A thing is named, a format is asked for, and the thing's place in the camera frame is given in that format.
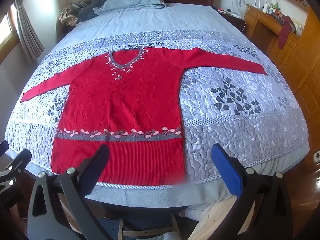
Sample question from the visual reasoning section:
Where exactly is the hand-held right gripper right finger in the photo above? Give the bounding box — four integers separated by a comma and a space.
211, 144, 293, 240

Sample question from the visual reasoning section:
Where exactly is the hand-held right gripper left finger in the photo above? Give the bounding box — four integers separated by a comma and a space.
27, 144, 118, 240

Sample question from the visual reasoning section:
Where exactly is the red knitted sweater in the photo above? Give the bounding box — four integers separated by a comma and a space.
20, 46, 268, 186

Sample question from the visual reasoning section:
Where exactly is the grey leaf-patterned quilt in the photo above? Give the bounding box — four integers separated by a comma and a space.
5, 2, 310, 192

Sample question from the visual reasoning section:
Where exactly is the light blue bed sheet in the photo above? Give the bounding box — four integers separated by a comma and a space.
24, 165, 240, 208

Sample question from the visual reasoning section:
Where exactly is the wooden stool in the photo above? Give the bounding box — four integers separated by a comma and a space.
117, 211, 181, 240

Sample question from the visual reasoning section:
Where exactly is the window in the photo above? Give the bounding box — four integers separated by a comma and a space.
0, 5, 19, 53

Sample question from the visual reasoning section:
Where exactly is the grey curtain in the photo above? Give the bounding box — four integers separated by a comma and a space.
14, 0, 45, 63

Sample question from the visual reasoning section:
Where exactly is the wooden desk cabinet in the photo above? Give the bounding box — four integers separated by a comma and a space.
244, 5, 320, 120

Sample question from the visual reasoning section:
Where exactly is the dark red hanging garment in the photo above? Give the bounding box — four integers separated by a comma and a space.
277, 15, 292, 50

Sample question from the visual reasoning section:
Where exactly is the dark grey garment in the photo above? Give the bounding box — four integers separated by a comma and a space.
79, 0, 106, 22

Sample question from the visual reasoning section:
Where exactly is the dark wooden nightstand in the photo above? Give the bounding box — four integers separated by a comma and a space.
216, 6, 247, 32

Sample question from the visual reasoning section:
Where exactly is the light blue pillow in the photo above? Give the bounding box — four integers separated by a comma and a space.
94, 0, 167, 13

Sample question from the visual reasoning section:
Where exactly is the group of bottles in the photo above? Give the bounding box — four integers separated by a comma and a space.
261, 0, 284, 17

